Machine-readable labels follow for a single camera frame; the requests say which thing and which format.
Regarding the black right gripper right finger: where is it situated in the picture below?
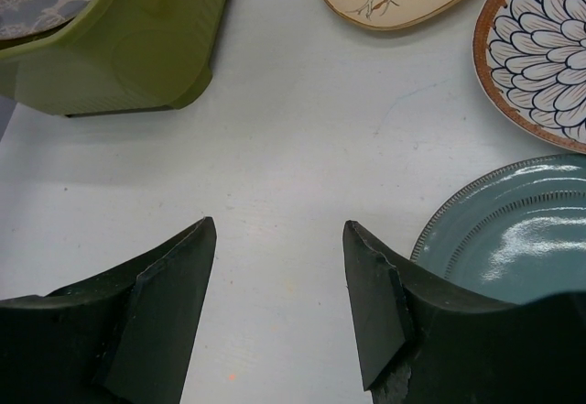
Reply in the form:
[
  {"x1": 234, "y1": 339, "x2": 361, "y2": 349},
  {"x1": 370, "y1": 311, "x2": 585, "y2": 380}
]
[{"x1": 342, "y1": 221, "x2": 585, "y2": 403}]

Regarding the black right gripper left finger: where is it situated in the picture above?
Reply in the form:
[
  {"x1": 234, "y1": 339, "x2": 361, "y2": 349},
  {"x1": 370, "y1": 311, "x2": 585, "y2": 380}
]
[{"x1": 1, "y1": 217, "x2": 216, "y2": 403}]

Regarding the brown rimmed petal pattern bowl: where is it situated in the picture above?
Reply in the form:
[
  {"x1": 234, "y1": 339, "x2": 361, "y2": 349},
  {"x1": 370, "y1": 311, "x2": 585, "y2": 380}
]
[{"x1": 472, "y1": 0, "x2": 585, "y2": 153}]

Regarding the olive green plastic bin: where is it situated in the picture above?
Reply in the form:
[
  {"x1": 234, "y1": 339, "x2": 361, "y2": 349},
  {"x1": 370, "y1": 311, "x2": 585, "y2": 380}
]
[{"x1": 1, "y1": 0, "x2": 227, "y2": 116}]

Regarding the light blue ceramic plate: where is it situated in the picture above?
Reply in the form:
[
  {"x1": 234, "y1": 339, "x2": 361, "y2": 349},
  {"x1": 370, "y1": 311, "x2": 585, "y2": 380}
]
[{"x1": 410, "y1": 154, "x2": 585, "y2": 304}]

